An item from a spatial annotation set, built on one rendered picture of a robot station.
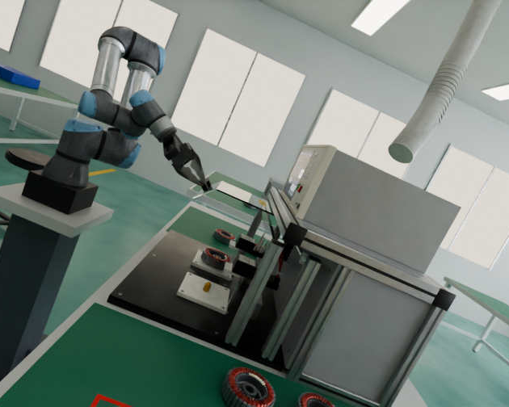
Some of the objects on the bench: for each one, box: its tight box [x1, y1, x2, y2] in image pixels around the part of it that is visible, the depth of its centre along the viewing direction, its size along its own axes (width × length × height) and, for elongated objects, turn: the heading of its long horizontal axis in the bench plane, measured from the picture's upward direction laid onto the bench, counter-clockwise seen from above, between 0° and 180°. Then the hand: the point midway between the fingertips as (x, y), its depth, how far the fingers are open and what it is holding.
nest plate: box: [176, 272, 229, 315], centre depth 103 cm, size 15×15×1 cm
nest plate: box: [191, 250, 233, 281], centre depth 127 cm, size 15×15×1 cm
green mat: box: [166, 206, 267, 260], centre depth 181 cm, size 94×61×1 cm, turn 23°
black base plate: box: [107, 229, 284, 372], centre depth 115 cm, size 47×64×2 cm
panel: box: [271, 242, 342, 369], centre depth 115 cm, size 1×66×30 cm, turn 113°
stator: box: [201, 248, 231, 270], centre depth 127 cm, size 11×11×4 cm
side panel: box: [284, 266, 447, 407], centre depth 84 cm, size 28×3×32 cm, turn 23°
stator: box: [213, 229, 236, 245], centre depth 169 cm, size 11×11×4 cm
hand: (201, 182), depth 113 cm, fingers closed, pressing on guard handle
